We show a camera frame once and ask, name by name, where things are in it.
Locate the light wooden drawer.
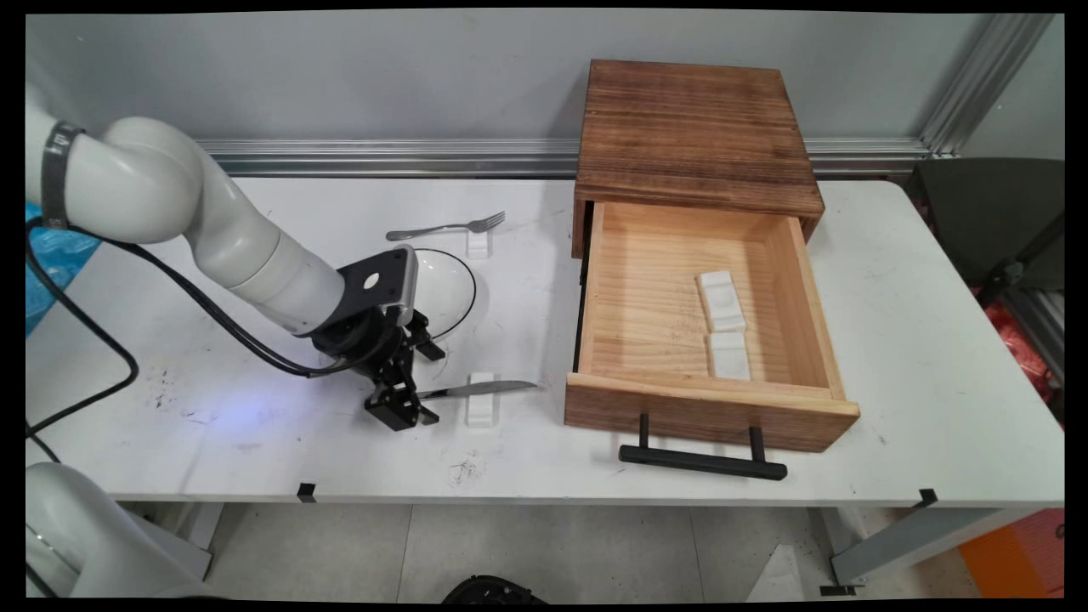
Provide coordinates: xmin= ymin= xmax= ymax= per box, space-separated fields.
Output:
xmin=564 ymin=201 xmax=861 ymax=454

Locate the dark wooden drawer cabinet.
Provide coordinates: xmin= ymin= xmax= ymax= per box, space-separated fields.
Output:
xmin=571 ymin=59 xmax=826 ymax=260

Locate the red bag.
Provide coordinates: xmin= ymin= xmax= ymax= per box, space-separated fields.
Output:
xmin=982 ymin=297 xmax=1065 ymax=402

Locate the silver fork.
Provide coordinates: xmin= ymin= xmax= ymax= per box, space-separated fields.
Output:
xmin=386 ymin=211 xmax=507 ymax=242

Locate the black object on floor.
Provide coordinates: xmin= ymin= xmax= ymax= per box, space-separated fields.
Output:
xmin=442 ymin=575 xmax=549 ymax=604

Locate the orange box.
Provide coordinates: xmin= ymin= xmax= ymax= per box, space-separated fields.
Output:
xmin=959 ymin=508 xmax=1065 ymax=598

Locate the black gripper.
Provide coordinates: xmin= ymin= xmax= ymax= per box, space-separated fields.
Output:
xmin=310 ymin=304 xmax=446 ymax=432

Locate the slanted aluminium post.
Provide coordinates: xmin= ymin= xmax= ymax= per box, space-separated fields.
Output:
xmin=921 ymin=13 xmax=1055 ymax=159

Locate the blue bubble wrap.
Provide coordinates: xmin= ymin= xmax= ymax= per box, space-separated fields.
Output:
xmin=25 ymin=202 xmax=101 ymax=337

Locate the white plate with black rim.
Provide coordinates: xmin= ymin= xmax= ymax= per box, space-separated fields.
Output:
xmin=412 ymin=248 xmax=478 ymax=341

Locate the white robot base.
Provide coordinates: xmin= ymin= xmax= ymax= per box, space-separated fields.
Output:
xmin=25 ymin=462 xmax=213 ymax=600

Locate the horizontal aluminium rail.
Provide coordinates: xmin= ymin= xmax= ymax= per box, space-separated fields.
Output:
xmin=195 ymin=139 xmax=932 ymax=179

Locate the black drawer handle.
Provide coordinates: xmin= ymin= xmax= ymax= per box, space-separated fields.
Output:
xmin=618 ymin=413 xmax=789 ymax=482

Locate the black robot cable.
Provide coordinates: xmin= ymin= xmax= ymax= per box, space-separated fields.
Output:
xmin=25 ymin=217 xmax=362 ymax=380
xmin=25 ymin=238 xmax=141 ymax=465

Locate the silver table knife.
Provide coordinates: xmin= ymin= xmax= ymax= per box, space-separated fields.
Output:
xmin=416 ymin=380 xmax=538 ymax=402

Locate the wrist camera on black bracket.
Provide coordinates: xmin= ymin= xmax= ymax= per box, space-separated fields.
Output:
xmin=336 ymin=245 xmax=419 ymax=329

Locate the black cable strap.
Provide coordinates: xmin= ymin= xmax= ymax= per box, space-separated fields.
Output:
xmin=41 ymin=122 xmax=87 ymax=231

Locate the aluminium frame bar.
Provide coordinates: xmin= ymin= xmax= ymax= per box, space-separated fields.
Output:
xmin=1007 ymin=289 xmax=1065 ymax=377

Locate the grey table leg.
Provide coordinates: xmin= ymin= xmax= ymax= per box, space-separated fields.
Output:
xmin=127 ymin=501 xmax=224 ymax=581
xmin=829 ymin=507 xmax=1034 ymax=587

